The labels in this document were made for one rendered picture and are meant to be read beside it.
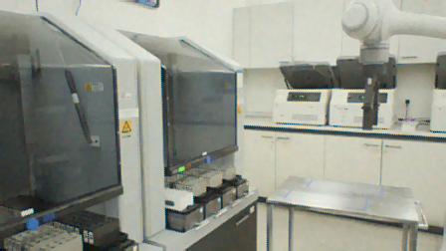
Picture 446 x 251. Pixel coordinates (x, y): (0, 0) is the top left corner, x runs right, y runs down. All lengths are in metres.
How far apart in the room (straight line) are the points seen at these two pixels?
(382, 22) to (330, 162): 2.66
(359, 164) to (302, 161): 0.56
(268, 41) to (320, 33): 0.58
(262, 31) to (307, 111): 1.10
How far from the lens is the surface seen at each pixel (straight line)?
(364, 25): 1.07
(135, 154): 1.34
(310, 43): 3.94
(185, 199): 1.53
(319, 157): 3.67
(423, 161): 3.54
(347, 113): 3.55
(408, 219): 1.57
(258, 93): 4.50
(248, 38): 4.21
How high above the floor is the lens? 1.35
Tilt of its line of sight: 8 degrees down
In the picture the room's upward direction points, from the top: straight up
